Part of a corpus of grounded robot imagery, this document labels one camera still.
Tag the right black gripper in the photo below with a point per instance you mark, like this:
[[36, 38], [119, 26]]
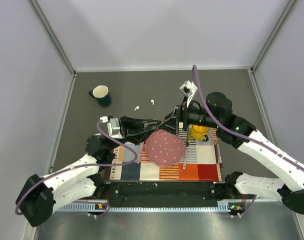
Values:
[[182, 112]]

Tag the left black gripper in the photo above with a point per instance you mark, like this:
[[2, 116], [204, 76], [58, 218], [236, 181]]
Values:
[[133, 130]]

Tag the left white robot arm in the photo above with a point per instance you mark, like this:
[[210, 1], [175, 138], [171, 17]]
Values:
[[41, 196]]

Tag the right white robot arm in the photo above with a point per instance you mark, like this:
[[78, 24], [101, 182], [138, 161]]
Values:
[[288, 185]]

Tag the pink dotted plate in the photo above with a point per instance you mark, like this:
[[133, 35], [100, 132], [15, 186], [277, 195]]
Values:
[[164, 149]]

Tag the yellow transparent mug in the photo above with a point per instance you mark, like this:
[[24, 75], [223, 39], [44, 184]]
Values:
[[200, 132]]

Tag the colourful patchwork placemat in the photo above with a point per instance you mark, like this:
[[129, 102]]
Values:
[[203, 163]]

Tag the dark green mug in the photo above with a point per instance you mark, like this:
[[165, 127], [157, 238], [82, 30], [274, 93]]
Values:
[[102, 95]]

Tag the pink handled fork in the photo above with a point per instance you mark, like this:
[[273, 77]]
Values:
[[140, 153]]

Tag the pink handled knife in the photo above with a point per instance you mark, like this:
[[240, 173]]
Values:
[[186, 148]]

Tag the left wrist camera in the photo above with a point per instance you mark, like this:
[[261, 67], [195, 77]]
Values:
[[113, 126]]

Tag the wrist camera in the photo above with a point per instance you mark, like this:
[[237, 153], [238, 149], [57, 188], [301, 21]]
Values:
[[189, 89], [113, 126]]

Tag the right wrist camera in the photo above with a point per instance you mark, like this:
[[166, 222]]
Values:
[[189, 89]]

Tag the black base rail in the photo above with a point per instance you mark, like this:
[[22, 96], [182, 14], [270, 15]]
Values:
[[179, 194]]

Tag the left aluminium frame post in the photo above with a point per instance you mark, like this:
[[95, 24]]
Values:
[[51, 34]]

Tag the aluminium frame post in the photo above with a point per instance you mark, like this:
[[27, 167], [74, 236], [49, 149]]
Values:
[[51, 34], [281, 20]]

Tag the right aluminium frame post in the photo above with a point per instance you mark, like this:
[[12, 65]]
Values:
[[281, 20]]

